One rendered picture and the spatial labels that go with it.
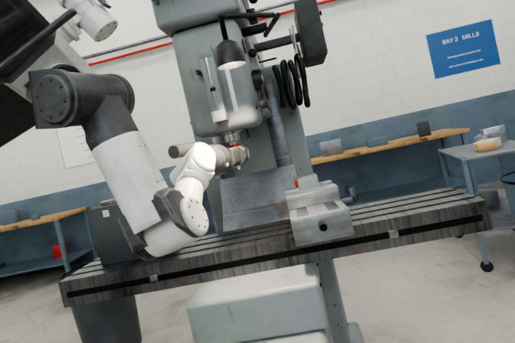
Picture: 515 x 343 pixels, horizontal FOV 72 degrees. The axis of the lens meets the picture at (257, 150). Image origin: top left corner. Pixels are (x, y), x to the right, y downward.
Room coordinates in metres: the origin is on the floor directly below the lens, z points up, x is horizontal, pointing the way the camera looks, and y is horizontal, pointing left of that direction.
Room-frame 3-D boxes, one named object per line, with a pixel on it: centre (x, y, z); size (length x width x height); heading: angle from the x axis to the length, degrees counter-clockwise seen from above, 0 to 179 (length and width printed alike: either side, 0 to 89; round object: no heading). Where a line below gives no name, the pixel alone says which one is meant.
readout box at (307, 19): (1.37, -0.30, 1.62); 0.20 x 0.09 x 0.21; 173
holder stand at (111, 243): (1.19, 0.46, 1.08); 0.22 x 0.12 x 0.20; 80
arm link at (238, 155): (1.03, 0.11, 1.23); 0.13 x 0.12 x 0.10; 65
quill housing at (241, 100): (1.12, 0.07, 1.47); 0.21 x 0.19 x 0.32; 83
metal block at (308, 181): (1.09, -0.13, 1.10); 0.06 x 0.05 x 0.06; 86
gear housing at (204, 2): (1.16, 0.06, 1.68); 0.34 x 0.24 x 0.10; 173
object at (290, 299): (1.11, 0.07, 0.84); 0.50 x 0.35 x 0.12; 173
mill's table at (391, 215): (1.11, 0.05, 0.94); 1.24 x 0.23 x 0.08; 83
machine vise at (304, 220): (1.06, -0.13, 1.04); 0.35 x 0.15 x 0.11; 176
